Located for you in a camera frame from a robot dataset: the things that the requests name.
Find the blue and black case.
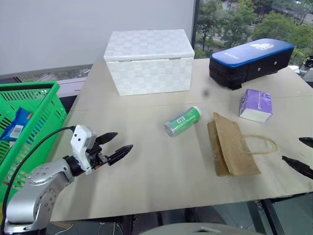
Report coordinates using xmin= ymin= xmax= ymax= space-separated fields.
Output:
xmin=209 ymin=38 xmax=295 ymax=90

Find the purple tissue pack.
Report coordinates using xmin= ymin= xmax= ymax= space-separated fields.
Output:
xmin=239 ymin=89 xmax=273 ymax=123

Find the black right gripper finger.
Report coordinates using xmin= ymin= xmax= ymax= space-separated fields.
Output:
xmin=298 ymin=137 xmax=313 ymax=148
xmin=281 ymin=155 xmax=313 ymax=180

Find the green roll of bags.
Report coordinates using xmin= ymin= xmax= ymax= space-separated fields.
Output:
xmin=164 ymin=105 xmax=202 ymax=137

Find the white checkered storage box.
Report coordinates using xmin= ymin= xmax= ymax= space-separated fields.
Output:
xmin=103 ymin=29 xmax=196 ymax=96

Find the green plastic shopping basket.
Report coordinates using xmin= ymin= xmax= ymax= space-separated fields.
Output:
xmin=0 ymin=81 xmax=68 ymax=204

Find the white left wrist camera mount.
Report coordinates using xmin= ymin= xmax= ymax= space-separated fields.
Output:
xmin=70 ymin=124 xmax=98 ymax=175

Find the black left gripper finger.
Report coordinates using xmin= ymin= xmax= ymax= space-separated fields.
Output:
xmin=94 ymin=132 xmax=119 ymax=145
xmin=106 ymin=144 xmax=134 ymax=167

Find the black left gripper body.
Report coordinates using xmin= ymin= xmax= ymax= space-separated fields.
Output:
xmin=85 ymin=138 xmax=109 ymax=171

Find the blue snack packet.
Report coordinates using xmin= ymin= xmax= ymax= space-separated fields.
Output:
xmin=0 ymin=106 xmax=34 ymax=142

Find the brown paper bag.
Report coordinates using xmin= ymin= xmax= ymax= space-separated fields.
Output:
xmin=207 ymin=112 xmax=278 ymax=177

